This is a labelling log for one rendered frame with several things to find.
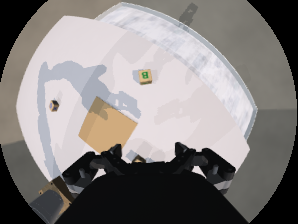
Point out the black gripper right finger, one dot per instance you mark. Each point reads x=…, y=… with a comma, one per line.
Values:
x=220, y=172

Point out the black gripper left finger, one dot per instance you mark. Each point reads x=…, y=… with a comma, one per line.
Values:
x=79, y=175

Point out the tan flat square mat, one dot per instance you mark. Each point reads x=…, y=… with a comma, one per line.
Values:
x=104, y=126

